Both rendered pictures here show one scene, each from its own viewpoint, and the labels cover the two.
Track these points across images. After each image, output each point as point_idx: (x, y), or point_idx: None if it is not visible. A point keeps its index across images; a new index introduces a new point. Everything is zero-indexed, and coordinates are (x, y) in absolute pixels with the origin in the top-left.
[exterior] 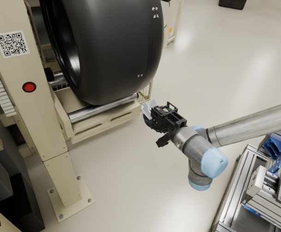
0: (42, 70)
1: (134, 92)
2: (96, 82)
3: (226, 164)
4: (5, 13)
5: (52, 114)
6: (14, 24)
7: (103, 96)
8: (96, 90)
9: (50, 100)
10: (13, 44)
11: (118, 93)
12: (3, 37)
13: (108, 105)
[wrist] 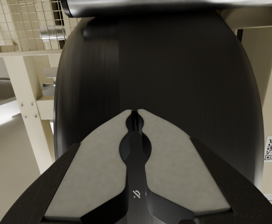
0: (265, 108)
1: (116, 79)
2: (258, 177)
3: None
4: (267, 177)
5: None
6: (265, 167)
7: (249, 128)
8: (259, 148)
9: None
10: None
11: (202, 133)
12: None
13: (177, 2)
